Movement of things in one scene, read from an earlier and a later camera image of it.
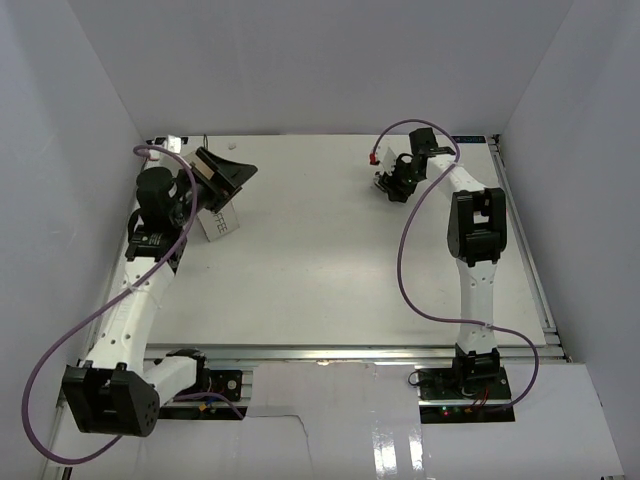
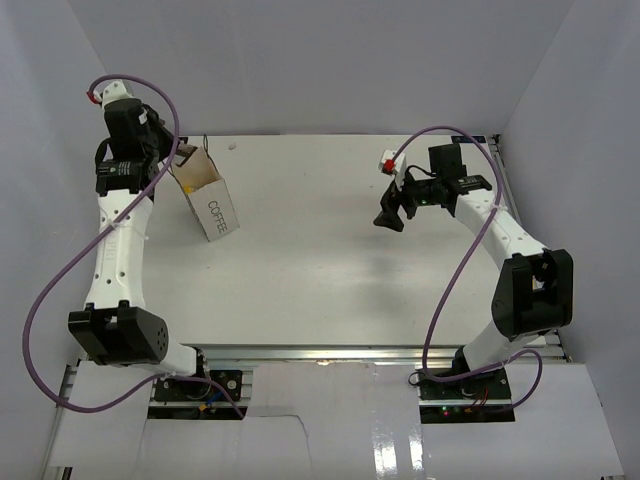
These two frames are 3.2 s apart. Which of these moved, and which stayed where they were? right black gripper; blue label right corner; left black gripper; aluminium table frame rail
Moved: right black gripper; left black gripper
Stayed: aluminium table frame rail; blue label right corner
